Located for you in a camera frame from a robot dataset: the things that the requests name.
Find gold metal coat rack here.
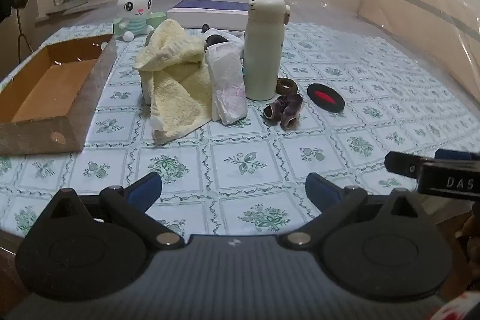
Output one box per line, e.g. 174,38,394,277
15,7,36,54

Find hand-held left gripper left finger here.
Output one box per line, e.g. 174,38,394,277
28,172,185,250

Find small green box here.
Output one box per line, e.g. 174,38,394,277
112,12,167,36

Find white plastic packet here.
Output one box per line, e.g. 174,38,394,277
205,42,248,125

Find cardboard box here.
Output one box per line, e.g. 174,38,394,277
0,34,118,156

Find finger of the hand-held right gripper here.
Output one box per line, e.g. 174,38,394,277
435,149,480,162
385,151,480,199

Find red patterned white sleeve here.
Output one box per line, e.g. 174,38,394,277
431,290,480,320

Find yellow towel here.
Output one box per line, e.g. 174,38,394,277
134,19,214,145

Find black disc red centre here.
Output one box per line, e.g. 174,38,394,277
307,83,346,114

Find white plush rabbit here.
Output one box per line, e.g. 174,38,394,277
113,0,155,42

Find cream thermos bottle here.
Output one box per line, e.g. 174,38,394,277
244,0,291,101

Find brown scrunchie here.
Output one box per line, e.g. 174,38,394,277
275,77,299,96

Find flat white purple-topped box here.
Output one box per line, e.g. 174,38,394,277
166,0,251,29

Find purple velvet scrunchie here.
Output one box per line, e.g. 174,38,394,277
262,93,304,129

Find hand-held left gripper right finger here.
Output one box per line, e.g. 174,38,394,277
277,172,437,250

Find person's right hand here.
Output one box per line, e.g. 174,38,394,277
462,208,480,261

